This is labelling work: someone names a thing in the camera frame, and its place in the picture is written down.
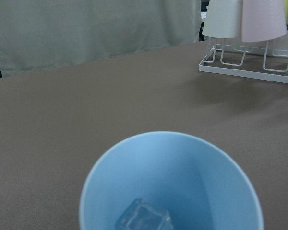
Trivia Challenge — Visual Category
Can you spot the light blue plastic cup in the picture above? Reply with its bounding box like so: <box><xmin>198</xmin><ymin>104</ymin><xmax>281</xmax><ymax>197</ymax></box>
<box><xmin>79</xmin><ymin>131</ymin><xmax>264</xmax><ymax>230</ymax></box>

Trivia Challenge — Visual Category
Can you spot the clear ice cube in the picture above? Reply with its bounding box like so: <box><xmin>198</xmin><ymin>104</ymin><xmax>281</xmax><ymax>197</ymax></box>
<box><xmin>115</xmin><ymin>199</ymin><xmax>174</xmax><ymax>230</ymax></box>

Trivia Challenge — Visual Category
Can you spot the white cup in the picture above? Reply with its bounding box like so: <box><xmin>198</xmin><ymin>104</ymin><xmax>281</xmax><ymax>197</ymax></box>
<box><xmin>203</xmin><ymin>0</ymin><xmax>242</xmax><ymax>39</ymax></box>

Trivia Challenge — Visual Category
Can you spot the white curtain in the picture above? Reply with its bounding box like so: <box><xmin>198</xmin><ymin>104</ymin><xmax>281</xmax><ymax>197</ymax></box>
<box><xmin>0</xmin><ymin>0</ymin><xmax>201</xmax><ymax>77</ymax></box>

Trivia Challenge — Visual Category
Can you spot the pink cup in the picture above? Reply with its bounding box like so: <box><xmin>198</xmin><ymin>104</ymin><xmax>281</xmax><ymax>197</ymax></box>
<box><xmin>241</xmin><ymin>0</ymin><xmax>287</xmax><ymax>43</ymax></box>

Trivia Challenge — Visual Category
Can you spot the yellow cup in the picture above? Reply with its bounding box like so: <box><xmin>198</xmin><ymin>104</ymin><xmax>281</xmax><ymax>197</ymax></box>
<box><xmin>284</xmin><ymin>0</ymin><xmax>288</xmax><ymax>22</ymax></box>

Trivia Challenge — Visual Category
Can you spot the white wire cup rack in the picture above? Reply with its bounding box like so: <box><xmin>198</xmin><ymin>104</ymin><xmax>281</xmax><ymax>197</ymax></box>
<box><xmin>199</xmin><ymin>32</ymin><xmax>288</xmax><ymax>84</ymax></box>

